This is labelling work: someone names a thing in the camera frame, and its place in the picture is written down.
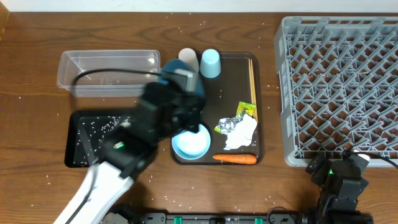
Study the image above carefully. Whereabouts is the light blue bowl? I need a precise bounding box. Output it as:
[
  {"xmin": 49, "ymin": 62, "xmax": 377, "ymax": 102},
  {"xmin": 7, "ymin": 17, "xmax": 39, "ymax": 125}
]
[{"xmin": 171, "ymin": 124, "xmax": 211, "ymax": 161}]

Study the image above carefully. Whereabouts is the dark blue plate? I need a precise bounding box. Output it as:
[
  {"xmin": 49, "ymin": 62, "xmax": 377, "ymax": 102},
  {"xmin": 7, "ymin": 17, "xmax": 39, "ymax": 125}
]
[{"xmin": 158, "ymin": 58, "xmax": 205, "ymax": 97}]

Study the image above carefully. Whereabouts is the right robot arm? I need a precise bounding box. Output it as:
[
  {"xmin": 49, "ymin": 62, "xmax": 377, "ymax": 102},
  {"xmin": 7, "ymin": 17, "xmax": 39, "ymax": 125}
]
[{"xmin": 296, "ymin": 152, "xmax": 374, "ymax": 224}]

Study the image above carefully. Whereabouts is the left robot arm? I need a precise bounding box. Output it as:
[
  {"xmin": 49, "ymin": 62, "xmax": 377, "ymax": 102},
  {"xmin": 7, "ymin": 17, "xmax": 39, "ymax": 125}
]
[{"xmin": 56, "ymin": 82, "xmax": 205, "ymax": 223}]

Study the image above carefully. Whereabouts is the grey dishwasher rack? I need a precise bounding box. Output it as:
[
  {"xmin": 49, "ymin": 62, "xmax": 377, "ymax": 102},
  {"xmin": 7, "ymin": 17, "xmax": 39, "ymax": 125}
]
[{"xmin": 274, "ymin": 16, "xmax": 397, "ymax": 167}]

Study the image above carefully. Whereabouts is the crumpled aluminium foil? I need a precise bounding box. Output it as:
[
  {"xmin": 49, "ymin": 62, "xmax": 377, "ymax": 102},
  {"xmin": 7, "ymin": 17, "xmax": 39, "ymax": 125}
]
[{"xmin": 214, "ymin": 116, "xmax": 243, "ymax": 135}]

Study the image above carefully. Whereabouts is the dark brown serving tray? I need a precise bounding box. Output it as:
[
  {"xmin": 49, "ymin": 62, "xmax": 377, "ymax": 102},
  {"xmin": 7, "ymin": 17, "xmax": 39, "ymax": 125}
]
[{"xmin": 170, "ymin": 52, "xmax": 265, "ymax": 166}]

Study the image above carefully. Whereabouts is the white crumpled napkin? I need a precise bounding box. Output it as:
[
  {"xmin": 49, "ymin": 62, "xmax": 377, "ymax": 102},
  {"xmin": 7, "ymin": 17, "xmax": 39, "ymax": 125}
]
[{"xmin": 224, "ymin": 114, "xmax": 257, "ymax": 151}]

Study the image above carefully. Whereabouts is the green yellow snack wrapper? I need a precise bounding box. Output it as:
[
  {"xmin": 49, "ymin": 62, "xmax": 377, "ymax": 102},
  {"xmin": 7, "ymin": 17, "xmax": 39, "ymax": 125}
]
[{"xmin": 236, "ymin": 101, "xmax": 256, "ymax": 118}]

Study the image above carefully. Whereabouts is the orange carrot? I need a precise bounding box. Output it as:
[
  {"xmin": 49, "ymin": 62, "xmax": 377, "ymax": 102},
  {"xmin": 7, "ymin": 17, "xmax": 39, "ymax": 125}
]
[{"xmin": 213, "ymin": 154, "xmax": 257, "ymax": 165}]

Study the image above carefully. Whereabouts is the white plastic cup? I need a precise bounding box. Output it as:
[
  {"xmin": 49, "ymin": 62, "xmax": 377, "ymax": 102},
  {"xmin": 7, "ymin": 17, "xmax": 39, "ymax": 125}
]
[{"xmin": 178, "ymin": 48, "xmax": 200, "ymax": 73}]

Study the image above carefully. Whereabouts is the light blue plastic cup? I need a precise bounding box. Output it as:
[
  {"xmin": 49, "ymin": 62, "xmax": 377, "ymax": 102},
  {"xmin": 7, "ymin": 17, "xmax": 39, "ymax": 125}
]
[{"xmin": 200, "ymin": 49, "xmax": 221, "ymax": 78}]

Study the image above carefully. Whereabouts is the pile of rice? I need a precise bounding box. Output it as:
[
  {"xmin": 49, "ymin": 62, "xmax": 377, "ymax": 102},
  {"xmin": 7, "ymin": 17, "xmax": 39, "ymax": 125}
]
[{"xmin": 73, "ymin": 116, "xmax": 131, "ymax": 167}]

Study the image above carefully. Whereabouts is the black tray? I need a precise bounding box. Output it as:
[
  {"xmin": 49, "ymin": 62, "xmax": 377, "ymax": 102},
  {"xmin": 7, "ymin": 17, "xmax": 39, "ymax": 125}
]
[{"xmin": 64, "ymin": 109, "xmax": 146, "ymax": 168}]

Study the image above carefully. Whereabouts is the wooden chopstick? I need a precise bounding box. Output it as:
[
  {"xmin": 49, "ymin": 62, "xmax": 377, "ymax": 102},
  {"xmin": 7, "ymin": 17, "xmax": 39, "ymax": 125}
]
[
  {"xmin": 248, "ymin": 58, "xmax": 257, "ymax": 122},
  {"xmin": 250, "ymin": 58, "xmax": 259, "ymax": 123}
]

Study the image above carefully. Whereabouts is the clear plastic container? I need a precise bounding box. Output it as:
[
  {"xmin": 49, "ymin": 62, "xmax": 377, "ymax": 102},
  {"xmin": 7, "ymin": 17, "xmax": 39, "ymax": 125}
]
[{"xmin": 57, "ymin": 50, "xmax": 160, "ymax": 98}]

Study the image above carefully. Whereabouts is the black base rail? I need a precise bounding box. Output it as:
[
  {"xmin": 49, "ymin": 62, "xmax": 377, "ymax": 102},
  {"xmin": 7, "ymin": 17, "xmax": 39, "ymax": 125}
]
[{"xmin": 136, "ymin": 212, "xmax": 374, "ymax": 224}]

